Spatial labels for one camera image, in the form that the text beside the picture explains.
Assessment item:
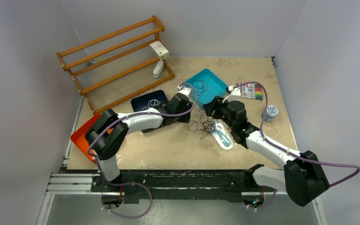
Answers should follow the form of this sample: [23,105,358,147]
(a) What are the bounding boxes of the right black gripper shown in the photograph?
[203,96,236,130]

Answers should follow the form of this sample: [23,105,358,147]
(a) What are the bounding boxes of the black cable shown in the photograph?
[192,79,210,96]

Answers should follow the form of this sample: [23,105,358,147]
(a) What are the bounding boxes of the white cable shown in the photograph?
[141,98,162,111]

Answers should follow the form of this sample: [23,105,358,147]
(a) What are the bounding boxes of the cable bundle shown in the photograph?
[187,113,219,139]

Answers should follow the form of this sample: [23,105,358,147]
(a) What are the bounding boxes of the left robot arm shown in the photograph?
[84,92,195,192]

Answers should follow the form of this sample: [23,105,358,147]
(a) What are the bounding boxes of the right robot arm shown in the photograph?
[203,97,330,206]

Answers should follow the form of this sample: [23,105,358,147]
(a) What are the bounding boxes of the toothbrush blister pack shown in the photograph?
[211,120,234,150]

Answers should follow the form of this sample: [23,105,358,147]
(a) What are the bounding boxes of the marker pen set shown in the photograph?
[240,83,263,100]

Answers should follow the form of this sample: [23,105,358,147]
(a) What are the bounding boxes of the dark blue square tray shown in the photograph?
[131,90,176,134]

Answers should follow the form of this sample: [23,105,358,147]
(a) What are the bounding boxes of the teal square tray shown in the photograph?
[185,68,227,110]

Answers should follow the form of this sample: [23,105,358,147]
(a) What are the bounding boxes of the blue white tape roll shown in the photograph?
[261,105,279,122]

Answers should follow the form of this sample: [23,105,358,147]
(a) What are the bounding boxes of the white cardboard box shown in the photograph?
[150,41,170,60]

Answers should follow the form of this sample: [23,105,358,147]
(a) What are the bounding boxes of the wooden shelf rack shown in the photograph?
[56,15,175,114]

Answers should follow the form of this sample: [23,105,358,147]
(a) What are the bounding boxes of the orange square tray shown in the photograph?
[70,113,101,163]

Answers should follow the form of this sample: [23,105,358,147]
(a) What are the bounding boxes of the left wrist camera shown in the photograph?
[177,84,193,99]

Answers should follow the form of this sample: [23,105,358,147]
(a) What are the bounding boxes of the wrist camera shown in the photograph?
[222,85,241,102]
[177,84,193,99]

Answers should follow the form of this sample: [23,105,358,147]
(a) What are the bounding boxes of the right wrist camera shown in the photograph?
[222,85,241,102]

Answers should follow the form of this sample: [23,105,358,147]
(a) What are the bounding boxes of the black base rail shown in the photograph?
[91,169,274,203]

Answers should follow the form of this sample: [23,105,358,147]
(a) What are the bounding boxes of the aluminium frame rails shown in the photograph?
[37,143,328,225]

